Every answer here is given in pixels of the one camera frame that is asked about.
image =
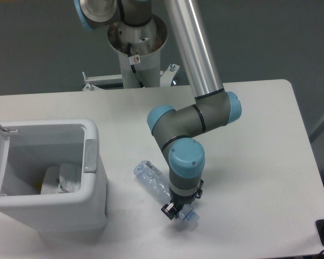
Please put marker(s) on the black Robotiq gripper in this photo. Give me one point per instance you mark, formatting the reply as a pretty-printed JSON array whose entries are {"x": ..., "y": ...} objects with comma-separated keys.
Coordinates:
[{"x": 180, "y": 197}]

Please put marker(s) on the clear plastic water bottle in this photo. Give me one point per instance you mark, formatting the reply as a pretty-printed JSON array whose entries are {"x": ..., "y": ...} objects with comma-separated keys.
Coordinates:
[{"x": 158, "y": 186}]

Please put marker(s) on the white green wrapper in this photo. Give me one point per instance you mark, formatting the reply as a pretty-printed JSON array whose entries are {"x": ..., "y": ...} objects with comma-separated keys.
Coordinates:
[{"x": 70, "y": 176}]

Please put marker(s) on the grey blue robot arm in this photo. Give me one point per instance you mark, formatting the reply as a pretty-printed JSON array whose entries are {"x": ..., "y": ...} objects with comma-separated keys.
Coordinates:
[{"x": 175, "y": 130}]

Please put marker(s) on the white plastic trash can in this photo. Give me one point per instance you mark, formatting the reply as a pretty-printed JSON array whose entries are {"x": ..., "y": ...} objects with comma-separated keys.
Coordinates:
[{"x": 36, "y": 145}]

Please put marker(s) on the white pedestal base frame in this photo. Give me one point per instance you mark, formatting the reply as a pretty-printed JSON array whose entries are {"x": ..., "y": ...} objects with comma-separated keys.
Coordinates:
[{"x": 162, "y": 76}]

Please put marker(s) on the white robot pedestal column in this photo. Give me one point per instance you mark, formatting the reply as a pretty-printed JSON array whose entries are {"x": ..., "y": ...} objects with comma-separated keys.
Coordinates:
[{"x": 147, "y": 40}]

